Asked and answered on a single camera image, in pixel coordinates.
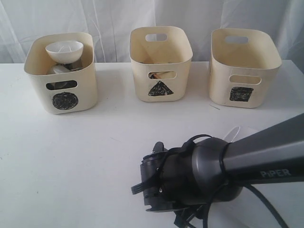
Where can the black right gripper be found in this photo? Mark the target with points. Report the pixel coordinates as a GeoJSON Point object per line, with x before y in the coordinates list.
{"type": "Point", "coordinates": [166, 177]}

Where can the white square plate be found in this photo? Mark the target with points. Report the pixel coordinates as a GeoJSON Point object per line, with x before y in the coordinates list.
{"type": "Point", "coordinates": [239, 133]}

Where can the wooden chopstick long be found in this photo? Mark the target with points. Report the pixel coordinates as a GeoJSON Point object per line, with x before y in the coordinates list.
{"type": "Point", "coordinates": [155, 75]}

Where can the stainless steel bowl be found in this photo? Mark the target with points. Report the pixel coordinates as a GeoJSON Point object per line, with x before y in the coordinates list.
{"type": "Point", "coordinates": [61, 85]}

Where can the steel mug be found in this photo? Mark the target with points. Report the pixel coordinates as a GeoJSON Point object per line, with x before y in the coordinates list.
{"type": "Point", "coordinates": [65, 68]}

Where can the white round bowl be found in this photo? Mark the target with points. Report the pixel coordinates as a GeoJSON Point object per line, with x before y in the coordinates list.
{"type": "Point", "coordinates": [65, 52]}

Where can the cream bin with triangle mark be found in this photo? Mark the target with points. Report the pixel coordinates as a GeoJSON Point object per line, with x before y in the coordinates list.
{"type": "Point", "coordinates": [160, 49]}

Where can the cream bin with circle mark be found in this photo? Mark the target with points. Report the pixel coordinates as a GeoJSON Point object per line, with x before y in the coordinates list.
{"type": "Point", "coordinates": [38, 62]}

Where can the cream bin with square mark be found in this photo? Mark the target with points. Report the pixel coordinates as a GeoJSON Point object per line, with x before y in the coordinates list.
{"type": "Point", "coordinates": [242, 66]}

